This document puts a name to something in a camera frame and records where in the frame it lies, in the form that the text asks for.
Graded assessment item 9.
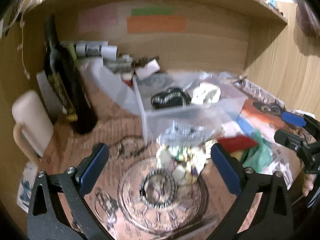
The vintage clock print mat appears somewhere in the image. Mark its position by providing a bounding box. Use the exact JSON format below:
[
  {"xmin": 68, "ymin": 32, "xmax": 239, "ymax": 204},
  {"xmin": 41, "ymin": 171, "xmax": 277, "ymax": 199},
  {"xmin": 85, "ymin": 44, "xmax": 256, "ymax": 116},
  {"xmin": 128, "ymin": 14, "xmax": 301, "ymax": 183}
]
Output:
[{"xmin": 17, "ymin": 80, "xmax": 316, "ymax": 240}]

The green sticky note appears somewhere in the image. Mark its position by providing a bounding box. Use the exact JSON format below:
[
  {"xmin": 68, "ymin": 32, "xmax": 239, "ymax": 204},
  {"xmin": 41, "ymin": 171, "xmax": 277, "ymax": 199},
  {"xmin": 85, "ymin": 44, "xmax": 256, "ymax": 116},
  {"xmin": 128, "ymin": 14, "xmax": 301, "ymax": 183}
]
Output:
[{"xmin": 131, "ymin": 6, "xmax": 175, "ymax": 16}]

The green cloth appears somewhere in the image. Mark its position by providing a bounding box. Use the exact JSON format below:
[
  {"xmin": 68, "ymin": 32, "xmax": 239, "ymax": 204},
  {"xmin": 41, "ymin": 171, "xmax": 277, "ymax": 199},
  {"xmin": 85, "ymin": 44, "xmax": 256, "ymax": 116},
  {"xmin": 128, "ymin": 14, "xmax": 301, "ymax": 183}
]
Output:
[{"xmin": 241, "ymin": 130, "xmax": 273, "ymax": 173}]

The dark wine bottle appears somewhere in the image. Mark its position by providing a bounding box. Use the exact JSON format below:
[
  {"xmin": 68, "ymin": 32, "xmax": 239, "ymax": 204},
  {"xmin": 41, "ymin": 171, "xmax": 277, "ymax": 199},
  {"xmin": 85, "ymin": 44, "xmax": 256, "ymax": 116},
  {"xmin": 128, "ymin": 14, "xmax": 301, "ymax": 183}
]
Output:
[{"xmin": 43, "ymin": 15, "xmax": 98, "ymax": 135}]

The pink striped curtain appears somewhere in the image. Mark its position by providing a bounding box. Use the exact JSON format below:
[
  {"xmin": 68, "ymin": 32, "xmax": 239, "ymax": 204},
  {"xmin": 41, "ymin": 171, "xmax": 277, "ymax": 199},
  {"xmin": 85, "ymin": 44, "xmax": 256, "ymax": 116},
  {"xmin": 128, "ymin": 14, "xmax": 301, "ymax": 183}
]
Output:
[{"xmin": 296, "ymin": 0, "xmax": 319, "ymax": 37}]

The white cloth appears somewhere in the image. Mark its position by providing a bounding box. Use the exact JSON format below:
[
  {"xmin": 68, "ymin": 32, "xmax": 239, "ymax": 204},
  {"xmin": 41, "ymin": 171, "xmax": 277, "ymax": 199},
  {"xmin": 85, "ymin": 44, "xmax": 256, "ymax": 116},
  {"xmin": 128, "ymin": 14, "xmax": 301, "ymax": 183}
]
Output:
[{"xmin": 191, "ymin": 82, "xmax": 221, "ymax": 105}]

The yellow sponge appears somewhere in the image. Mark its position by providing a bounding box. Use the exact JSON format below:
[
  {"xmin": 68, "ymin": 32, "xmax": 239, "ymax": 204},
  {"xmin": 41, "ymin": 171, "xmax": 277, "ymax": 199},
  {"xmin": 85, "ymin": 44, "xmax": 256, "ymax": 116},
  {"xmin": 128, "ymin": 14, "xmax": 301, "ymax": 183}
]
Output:
[{"xmin": 229, "ymin": 151, "xmax": 246, "ymax": 162}]

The black cloth with chains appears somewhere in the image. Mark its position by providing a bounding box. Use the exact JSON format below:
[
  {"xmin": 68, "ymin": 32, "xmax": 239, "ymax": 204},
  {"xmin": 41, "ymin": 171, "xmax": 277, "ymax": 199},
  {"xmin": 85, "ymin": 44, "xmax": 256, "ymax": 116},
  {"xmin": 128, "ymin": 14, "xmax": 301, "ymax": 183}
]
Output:
[{"xmin": 150, "ymin": 87, "xmax": 191, "ymax": 109}]

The pink sticky note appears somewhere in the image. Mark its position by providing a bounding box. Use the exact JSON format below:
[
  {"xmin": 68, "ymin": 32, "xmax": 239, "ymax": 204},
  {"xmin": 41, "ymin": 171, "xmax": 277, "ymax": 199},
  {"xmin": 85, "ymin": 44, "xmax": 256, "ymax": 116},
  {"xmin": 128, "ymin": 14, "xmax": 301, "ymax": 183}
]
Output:
[{"xmin": 78, "ymin": 4, "xmax": 118, "ymax": 34}]

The small white box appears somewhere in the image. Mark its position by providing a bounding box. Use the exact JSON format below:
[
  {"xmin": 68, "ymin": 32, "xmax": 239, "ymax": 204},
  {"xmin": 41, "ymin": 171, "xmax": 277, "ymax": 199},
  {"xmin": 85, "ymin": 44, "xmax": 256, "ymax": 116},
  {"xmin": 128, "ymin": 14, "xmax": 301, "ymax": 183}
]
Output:
[{"xmin": 135, "ymin": 59, "xmax": 160, "ymax": 80}]

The cream ceramic mug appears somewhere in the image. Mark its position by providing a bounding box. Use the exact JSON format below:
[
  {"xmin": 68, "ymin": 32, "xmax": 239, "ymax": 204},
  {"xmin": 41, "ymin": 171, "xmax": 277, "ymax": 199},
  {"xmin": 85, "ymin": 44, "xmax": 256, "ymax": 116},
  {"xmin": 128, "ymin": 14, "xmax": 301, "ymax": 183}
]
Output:
[{"xmin": 11, "ymin": 90, "xmax": 54, "ymax": 166}]

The red cloth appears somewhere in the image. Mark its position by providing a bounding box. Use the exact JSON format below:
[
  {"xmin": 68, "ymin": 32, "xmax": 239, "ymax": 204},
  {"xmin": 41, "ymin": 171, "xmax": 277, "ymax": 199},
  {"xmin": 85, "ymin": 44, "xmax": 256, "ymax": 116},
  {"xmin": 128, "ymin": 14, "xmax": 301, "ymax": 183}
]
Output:
[{"xmin": 217, "ymin": 135, "xmax": 258, "ymax": 153}]

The orange sticky note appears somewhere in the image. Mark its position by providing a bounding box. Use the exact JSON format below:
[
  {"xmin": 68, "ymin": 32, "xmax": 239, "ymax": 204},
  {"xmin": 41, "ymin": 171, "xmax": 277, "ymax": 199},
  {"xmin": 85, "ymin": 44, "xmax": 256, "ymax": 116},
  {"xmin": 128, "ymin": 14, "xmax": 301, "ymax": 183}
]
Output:
[{"xmin": 127, "ymin": 15, "xmax": 187, "ymax": 34}]

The stack of newspapers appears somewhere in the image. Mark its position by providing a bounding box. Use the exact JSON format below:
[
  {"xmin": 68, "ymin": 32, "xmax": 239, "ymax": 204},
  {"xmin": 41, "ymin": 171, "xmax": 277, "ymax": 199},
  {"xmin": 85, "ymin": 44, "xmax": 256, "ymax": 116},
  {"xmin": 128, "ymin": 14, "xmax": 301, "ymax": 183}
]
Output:
[{"xmin": 60, "ymin": 41, "xmax": 135, "ymax": 73}]

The clear plastic storage bin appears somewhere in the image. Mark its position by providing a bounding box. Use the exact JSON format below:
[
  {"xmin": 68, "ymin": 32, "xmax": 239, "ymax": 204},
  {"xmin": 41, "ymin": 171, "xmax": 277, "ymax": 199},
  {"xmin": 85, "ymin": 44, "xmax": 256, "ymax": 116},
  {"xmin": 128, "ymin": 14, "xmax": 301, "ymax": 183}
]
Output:
[{"xmin": 133, "ymin": 72, "xmax": 247, "ymax": 142}]

